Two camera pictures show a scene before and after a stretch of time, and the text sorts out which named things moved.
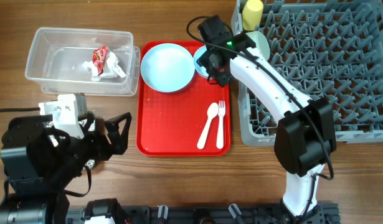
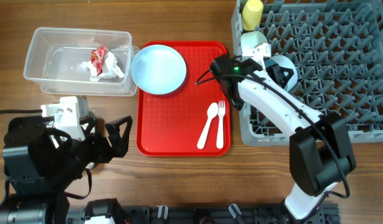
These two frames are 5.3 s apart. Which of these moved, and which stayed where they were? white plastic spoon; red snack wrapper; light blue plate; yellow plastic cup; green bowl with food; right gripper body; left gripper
Moved: right gripper body; light blue plate
Stayed: left gripper; green bowl with food; white plastic spoon; yellow plastic cup; red snack wrapper
